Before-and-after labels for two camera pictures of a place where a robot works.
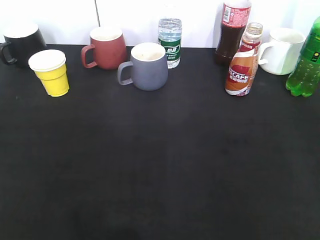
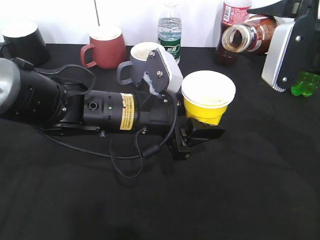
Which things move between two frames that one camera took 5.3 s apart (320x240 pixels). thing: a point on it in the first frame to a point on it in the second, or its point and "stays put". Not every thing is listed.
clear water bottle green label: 170,33 stays put
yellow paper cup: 51,67 to 207,94
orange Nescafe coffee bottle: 242,72 to 255,38
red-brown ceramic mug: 110,47 stays put
